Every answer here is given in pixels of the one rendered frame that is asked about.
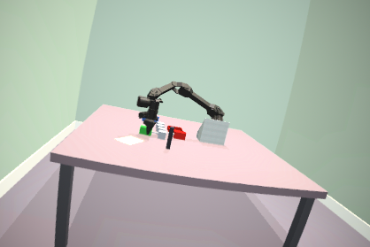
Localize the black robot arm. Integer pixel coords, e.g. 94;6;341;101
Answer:
137;81;225;121

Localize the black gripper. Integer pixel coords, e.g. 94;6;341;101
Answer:
143;108;158;135

